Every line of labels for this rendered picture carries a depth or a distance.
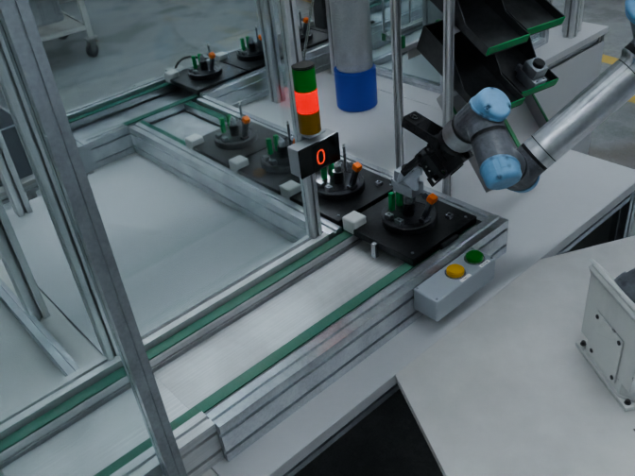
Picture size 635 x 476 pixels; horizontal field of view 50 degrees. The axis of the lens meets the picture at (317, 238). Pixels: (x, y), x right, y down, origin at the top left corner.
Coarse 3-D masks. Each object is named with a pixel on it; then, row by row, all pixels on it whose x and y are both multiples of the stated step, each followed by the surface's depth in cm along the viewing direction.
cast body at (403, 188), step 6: (402, 168) 162; (396, 174) 163; (396, 180) 164; (402, 180) 163; (420, 180) 164; (396, 186) 165; (402, 186) 164; (408, 186) 162; (420, 186) 164; (402, 192) 165; (408, 192) 163; (414, 192) 163; (420, 192) 165
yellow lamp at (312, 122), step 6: (300, 114) 149; (306, 114) 148; (312, 114) 148; (318, 114) 150; (300, 120) 149; (306, 120) 149; (312, 120) 149; (318, 120) 150; (300, 126) 150; (306, 126) 149; (312, 126) 150; (318, 126) 151; (300, 132) 152; (306, 132) 150; (312, 132) 150
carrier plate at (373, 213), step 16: (448, 208) 174; (368, 224) 171; (448, 224) 168; (464, 224) 167; (368, 240) 168; (384, 240) 165; (400, 240) 164; (416, 240) 164; (432, 240) 163; (400, 256) 160; (416, 256) 158
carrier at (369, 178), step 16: (320, 176) 190; (336, 176) 184; (368, 176) 192; (320, 192) 183; (336, 192) 182; (352, 192) 182; (368, 192) 184; (384, 192) 183; (320, 208) 180; (336, 208) 179; (352, 208) 178; (368, 208) 180; (336, 224) 175
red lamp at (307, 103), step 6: (300, 96) 146; (306, 96) 145; (312, 96) 146; (300, 102) 147; (306, 102) 146; (312, 102) 147; (300, 108) 147; (306, 108) 147; (312, 108) 147; (318, 108) 149
